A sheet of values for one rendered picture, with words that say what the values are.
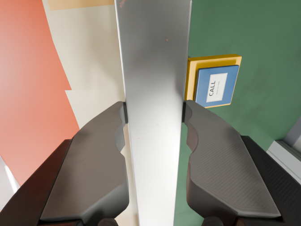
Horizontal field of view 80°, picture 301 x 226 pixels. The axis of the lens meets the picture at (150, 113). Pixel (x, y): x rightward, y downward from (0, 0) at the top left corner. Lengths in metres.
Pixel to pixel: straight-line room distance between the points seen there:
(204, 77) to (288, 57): 1.70
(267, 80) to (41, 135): 1.98
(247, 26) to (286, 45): 0.46
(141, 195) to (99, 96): 0.10
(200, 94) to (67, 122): 0.33
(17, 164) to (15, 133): 0.04
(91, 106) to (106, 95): 0.02
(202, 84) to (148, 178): 0.31
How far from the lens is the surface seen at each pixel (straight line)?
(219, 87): 0.46
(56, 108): 0.18
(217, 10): 1.54
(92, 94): 0.16
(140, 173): 0.16
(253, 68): 1.88
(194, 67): 0.43
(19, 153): 0.23
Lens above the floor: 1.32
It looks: 56 degrees down
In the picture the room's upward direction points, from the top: 156 degrees clockwise
